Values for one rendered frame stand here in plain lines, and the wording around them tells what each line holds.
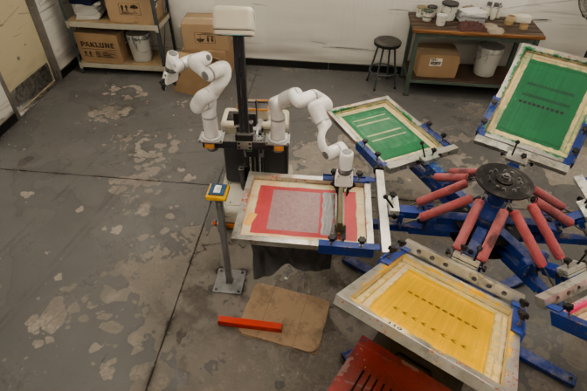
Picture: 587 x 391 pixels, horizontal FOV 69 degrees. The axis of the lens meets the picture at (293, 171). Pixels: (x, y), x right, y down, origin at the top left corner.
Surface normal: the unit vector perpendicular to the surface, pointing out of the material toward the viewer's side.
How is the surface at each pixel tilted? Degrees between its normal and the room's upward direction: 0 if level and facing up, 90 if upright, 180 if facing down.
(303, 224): 0
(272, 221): 0
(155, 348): 0
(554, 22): 90
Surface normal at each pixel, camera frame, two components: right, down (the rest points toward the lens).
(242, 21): -0.02, 0.23
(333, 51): -0.10, 0.64
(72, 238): 0.02, -0.77
